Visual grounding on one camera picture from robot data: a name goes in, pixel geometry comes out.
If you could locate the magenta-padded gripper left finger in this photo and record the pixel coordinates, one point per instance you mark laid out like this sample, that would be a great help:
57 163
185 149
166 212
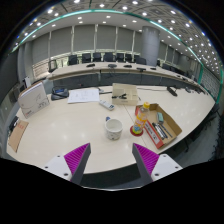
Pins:
75 160

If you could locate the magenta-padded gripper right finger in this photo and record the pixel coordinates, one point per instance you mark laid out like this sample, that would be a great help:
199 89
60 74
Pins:
148 160

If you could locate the yellow-capped clear drink bottle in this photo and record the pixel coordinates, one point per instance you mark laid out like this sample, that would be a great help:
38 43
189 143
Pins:
140 120

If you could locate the dark marker pen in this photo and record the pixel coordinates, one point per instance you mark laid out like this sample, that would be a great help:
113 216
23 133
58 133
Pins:
162 131
167 130
157 130

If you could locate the flat round red coaster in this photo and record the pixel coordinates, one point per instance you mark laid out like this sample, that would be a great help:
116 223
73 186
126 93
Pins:
132 132

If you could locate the red-edged open cardboard box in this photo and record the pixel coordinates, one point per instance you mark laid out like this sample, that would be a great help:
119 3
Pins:
173 128

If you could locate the green-topped whiteboard eraser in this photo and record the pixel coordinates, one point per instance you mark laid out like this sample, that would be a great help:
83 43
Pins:
160 117

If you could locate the white patterned paper cup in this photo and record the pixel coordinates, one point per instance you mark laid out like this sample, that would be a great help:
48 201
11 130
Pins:
114 131

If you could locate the small blue bottle cap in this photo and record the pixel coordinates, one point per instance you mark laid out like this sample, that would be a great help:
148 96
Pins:
107 118

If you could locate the flat brown cardboard sheet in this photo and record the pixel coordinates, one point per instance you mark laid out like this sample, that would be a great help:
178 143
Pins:
17 135

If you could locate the white printed paper sheet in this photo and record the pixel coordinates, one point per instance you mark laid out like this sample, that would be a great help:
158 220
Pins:
83 95

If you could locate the black desk telephone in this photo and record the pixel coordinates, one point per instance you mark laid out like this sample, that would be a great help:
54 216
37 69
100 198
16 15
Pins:
60 93

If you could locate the black clip-like tool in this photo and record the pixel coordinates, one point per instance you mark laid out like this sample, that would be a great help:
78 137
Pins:
120 96

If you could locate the white printed carton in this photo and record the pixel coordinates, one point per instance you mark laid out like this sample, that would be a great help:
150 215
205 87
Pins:
33 100

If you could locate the group of black table microphones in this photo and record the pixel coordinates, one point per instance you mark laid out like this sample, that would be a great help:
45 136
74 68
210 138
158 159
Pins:
112 65

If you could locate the row of black office chairs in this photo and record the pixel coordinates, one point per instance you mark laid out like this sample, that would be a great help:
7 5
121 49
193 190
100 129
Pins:
108 56

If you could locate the group of ceiling lights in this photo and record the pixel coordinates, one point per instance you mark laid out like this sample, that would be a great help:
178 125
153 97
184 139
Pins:
101 5

